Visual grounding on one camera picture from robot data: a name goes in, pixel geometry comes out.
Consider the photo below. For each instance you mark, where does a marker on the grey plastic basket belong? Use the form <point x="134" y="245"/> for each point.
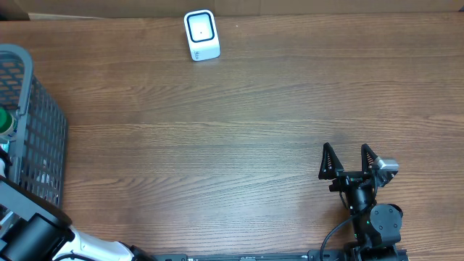
<point x="38" y="150"/>

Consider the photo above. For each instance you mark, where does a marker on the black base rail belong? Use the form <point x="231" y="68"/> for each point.
<point x="311" y="255"/>

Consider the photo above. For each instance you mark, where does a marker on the white barcode scanner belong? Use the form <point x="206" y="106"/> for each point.
<point x="202" y="35"/>

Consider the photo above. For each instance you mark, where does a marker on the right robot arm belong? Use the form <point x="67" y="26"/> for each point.
<point x="376" y="226"/>

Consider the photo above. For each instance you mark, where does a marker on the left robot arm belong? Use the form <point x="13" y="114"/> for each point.
<point x="34" y="229"/>

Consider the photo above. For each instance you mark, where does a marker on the green capped bottle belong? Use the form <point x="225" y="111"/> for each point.
<point x="8" y="125"/>

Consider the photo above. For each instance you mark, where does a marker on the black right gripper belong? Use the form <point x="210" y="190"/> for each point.
<point x="346" y="179"/>

